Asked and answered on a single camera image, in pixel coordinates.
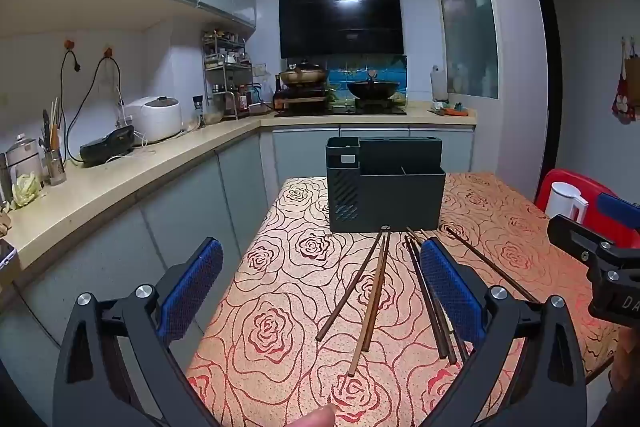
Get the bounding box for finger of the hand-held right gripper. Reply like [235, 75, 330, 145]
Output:
[546, 213, 614, 266]
[596, 192, 640, 222]

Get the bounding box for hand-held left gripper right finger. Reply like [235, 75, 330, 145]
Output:
[419, 237, 588, 427]

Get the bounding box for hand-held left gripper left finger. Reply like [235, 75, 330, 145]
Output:
[52, 236, 224, 427]

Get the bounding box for pair of dark chopsticks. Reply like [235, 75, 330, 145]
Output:
[405, 227, 449, 359]

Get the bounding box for dark brown chopstick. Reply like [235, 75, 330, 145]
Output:
[316, 229, 385, 342]
[409, 232, 458, 365]

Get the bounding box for dark grey utensil holder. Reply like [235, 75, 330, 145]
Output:
[325, 136, 447, 234]

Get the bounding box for person's right forearm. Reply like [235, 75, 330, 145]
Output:
[592, 322, 640, 427]

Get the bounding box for person's left hand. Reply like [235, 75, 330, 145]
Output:
[287, 404, 337, 427]

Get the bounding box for white electric kettle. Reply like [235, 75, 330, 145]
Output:
[544, 181, 590, 223]

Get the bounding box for red plastic chair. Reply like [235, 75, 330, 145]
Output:
[535, 168, 640, 250]

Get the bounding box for grey lower kitchen cabinets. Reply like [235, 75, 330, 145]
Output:
[0, 124, 476, 338]

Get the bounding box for rose print tablecloth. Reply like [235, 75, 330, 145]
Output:
[185, 172, 621, 427]

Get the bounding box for red floral hanging cloth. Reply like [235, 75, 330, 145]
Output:
[611, 37, 640, 125]

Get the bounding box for beige kitchen countertop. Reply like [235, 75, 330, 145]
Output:
[0, 107, 477, 268]

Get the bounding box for dark door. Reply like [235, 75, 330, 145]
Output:
[537, 0, 558, 180]

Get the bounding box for black electric griddle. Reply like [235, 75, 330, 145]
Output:
[80, 126, 136, 166]

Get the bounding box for white rice cooker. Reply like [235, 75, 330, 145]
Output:
[122, 96, 182, 142]

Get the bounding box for metal cup of kitchen tools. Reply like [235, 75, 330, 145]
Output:
[40, 97, 68, 186]

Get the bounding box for napa cabbage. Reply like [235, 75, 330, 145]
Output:
[12, 172, 43, 208]

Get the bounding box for white plastic bottle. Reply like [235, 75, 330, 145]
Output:
[431, 66, 449, 102]

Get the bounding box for black glass gas cooktop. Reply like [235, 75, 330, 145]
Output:
[274, 99, 408, 116]

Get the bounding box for steel pot with lid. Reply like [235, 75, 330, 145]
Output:
[5, 134, 43, 188]

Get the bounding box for black wok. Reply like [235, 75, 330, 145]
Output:
[346, 77, 402, 100]

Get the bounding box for black portable stove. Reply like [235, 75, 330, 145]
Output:
[274, 86, 331, 108]

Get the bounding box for metal spice rack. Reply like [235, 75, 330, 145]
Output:
[201, 29, 256, 120]

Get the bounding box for blue scenic backsplash poster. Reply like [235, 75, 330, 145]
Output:
[327, 56, 408, 102]

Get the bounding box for beige lidded cooking pot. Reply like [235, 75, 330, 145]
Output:
[278, 61, 328, 88]

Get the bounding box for frosted glass window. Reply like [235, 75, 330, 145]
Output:
[432, 0, 501, 100]

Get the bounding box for white cable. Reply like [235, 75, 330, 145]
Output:
[102, 139, 157, 164]

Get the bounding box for black power cable with plug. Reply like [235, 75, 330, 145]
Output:
[61, 48, 85, 162]

